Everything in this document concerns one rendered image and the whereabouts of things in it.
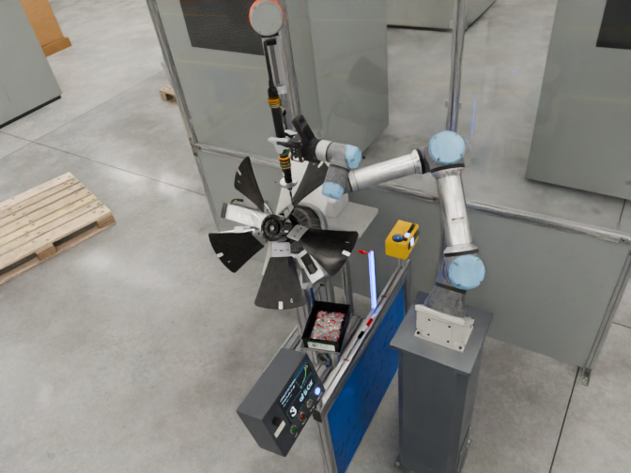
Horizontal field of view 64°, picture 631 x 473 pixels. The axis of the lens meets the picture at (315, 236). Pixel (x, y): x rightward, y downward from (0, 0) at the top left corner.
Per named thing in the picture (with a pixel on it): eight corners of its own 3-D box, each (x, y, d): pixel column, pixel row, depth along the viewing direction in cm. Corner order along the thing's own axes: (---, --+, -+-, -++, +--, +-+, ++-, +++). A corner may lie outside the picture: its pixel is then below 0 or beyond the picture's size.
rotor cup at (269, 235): (269, 240, 231) (253, 239, 220) (277, 209, 230) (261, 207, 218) (296, 248, 225) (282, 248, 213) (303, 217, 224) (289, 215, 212)
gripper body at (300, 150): (288, 160, 187) (315, 166, 182) (285, 139, 182) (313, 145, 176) (300, 150, 192) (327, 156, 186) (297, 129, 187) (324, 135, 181)
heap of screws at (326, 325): (317, 312, 231) (316, 308, 229) (347, 316, 227) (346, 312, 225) (306, 345, 217) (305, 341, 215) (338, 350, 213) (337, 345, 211)
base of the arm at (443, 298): (464, 316, 191) (471, 291, 191) (464, 319, 177) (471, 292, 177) (425, 304, 196) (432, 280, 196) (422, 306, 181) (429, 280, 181)
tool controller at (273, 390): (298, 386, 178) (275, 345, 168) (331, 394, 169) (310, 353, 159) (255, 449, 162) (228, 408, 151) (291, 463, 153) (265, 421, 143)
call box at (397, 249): (398, 236, 241) (398, 219, 234) (419, 241, 237) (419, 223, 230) (385, 257, 231) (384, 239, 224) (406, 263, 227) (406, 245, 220)
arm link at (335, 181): (341, 202, 184) (350, 173, 183) (340, 199, 172) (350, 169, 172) (321, 195, 184) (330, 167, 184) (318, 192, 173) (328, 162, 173)
